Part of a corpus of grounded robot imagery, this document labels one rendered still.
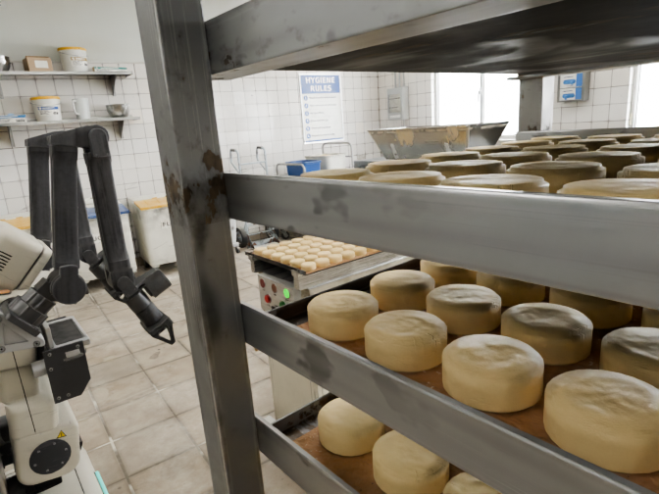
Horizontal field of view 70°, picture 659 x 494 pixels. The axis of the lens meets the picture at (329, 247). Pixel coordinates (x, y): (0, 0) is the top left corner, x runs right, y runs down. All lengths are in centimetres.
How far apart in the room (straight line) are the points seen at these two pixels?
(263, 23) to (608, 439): 24
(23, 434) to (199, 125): 139
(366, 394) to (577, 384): 10
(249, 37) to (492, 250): 17
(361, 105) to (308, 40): 662
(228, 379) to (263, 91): 573
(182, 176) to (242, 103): 558
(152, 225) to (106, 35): 193
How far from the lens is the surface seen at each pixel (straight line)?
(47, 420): 162
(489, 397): 25
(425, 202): 19
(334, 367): 26
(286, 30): 25
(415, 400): 23
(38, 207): 175
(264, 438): 38
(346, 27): 21
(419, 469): 33
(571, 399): 23
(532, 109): 63
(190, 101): 30
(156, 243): 489
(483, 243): 18
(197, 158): 30
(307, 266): 152
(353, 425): 36
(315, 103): 638
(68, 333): 162
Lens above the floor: 136
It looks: 15 degrees down
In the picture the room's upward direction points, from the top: 4 degrees counter-clockwise
